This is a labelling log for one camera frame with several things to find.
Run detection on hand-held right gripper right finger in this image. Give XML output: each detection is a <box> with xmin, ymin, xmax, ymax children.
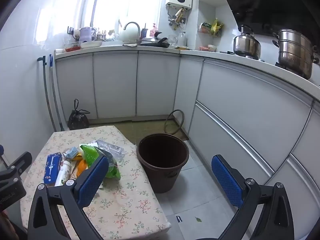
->
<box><xmin>211</xmin><ymin>154</ymin><xmax>295</xmax><ymax>240</ymax></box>

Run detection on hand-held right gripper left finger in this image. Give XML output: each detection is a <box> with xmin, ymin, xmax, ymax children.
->
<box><xmin>27</xmin><ymin>155</ymin><xmax>109</xmax><ymax>240</ymax></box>

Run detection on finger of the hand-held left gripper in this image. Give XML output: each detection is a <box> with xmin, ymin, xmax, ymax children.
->
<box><xmin>0</xmin><ymin>151</ymin><xmax>33</xmax><ymax>182</ymax></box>

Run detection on clear plastic bottle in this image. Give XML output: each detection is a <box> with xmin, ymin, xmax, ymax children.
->
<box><xmin>95</xmin><ymin>139</ymin><xmax>125</xmax><ymax>160</ymax></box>

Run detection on brown plastic bucket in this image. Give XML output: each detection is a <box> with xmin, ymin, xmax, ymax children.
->
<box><xmin>136</xmin><ymin>133</ymin><xmax>190</xmax><ymax>194</ymax></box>

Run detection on person's left forearm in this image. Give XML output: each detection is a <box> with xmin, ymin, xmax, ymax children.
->
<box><xmin>0</xmin><ymin>209</ymin><xmax>27</xmax><ymax>240</ymax></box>

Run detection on orange peel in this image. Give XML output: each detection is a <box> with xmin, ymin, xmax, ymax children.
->
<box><xmin>76</xmin><ymin>159</ymin><xmax>88</xmax><ymax>178</ymax></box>

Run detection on green snack packet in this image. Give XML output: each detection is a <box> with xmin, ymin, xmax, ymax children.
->
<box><xmin>79</xmin><ymin>144</ymin><xmax>121</xmax><ymax>180</ymax></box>

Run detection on white plastic tube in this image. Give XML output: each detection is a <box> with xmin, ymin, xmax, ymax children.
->
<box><xmin>54</xmin><ymin>160</ymin><xmax>73</xmax><ymax>187</ymax></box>

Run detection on blue cardboard box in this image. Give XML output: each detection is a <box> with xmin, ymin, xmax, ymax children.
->
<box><xmin>43</xmin><ymin>152</ymin><xmax>62</xmax><ymax>186</ymax></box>

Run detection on small light blue packet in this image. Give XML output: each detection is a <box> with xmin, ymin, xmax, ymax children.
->
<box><xmin>62</xmin><ymin>147</ymin><xmax>80</xmax><ymax>159</ymax></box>

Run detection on floral tablecloth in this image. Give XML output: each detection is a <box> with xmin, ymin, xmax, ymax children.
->
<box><xmin>20</xmin><ymin>125</ymin><xmax>172</xmax><ymax>240</ymax></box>

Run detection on black garbage bag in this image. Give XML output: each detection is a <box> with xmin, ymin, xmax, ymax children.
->
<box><xmin>67</xmin><ymin>99</ymin><xmax>90</xmax><ymax>130</ymax></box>

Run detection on olive floor mat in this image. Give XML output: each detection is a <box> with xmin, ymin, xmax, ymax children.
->
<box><xmin>90</xmin><ymin>120</ymin><xmax>190</xmax><ymax>145</ymax></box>

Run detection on white drawer cabinet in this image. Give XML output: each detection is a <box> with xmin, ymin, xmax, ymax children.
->
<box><xmin>174</xmin><ymin>55</ymin><xmax>320</xmax><ymax>240</ymax></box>

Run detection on white base cabinet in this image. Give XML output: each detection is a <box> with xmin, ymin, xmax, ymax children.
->
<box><xmin>54</xmin><ymin>50</ymin><xmax>181</xmax><ymax>121</ymax></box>

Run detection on glass bowl with red food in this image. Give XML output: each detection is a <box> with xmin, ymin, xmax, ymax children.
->
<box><xmin>64</xmin><ymin>41</ymin><xmax>82</xmax><ymax>52</ymax></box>

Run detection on white dish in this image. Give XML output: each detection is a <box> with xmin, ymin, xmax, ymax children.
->
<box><xmin>80</xmin><ymin>41</ymin><xmax>103</xmax><ymax>48</ymax></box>

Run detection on steel kettle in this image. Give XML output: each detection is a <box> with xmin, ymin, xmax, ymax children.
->
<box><xmin>233</xmin><ymin>24</ymin><xmax>262</xmax><ymax>60</ymax></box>

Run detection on purple electric kettle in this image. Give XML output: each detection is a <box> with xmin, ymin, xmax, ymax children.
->
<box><xmin>79</xmin><ymin>27</ymin><xmax>97</xmax><ymax>42</ymax></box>

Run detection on steel steamer pot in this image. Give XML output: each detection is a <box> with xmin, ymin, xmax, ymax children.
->
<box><xmin>272</xmin><ymin>29</ymin><xmax>320</xmax><ymax>80</ymax></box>

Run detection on white teapot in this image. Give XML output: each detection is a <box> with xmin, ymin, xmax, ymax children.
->
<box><xmin>119</xmin><ymin>29</ymin><xmax>139</xmax><ymax>43</ymax></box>

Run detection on black frying pan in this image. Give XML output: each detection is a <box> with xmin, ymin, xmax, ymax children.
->
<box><xmin>140</xmin><ymin>37</ymin><xmax>170</xmax><ymax>48</ymax></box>

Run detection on yellow plastic bag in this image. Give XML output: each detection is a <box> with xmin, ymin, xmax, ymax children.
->
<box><xmin>211</xmin><ymin>18</ymin><xmax>224</xmax><ymax>36</ymax></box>

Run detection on steel faucet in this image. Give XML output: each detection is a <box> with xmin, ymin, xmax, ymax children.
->
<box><xmin>124</xmin><ymin>22</ymin><xmax>141</xmax><ymax>43</ymax></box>

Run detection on water heater pipes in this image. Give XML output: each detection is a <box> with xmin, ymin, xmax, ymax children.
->
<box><xmin>167</xmin><ymin>6</ymin><xmax>188</xmax><ymax>30</ymax></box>

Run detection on window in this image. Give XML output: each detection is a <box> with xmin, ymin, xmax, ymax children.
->
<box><xmin>85</xmin><ymin>0</ymin><xmax>165</xmax><ymax>38</ymax></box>

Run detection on black range hood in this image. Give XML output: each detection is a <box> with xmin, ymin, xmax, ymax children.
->
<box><xmin>215</xmin><ymin>0</ymin><xmax>320</xmax><ymax>36</ymax></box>

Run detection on grey mop handle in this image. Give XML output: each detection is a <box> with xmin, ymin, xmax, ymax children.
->
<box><xmin>37</xmin><ymin>56</ymin><xmax>58</xmax><ymax>132</ymax></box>

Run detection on blue tipped mop handle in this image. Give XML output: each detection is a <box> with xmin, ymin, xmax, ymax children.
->
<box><xmin>49</xmin><ymin>54</ymin><xmax>65</xmax><ymax>131</ymax></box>

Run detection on coiled hose ring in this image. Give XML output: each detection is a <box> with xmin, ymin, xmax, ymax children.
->
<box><xmin>164</xmin><ymin>109</ymin><xmax>185</xmax><ymax>135</ymax></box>

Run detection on wall rack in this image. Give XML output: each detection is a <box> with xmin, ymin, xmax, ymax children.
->
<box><xmin>198</xmin><ymin>22</ymin><xmax>223</xmax><ymax>37</ymax></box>

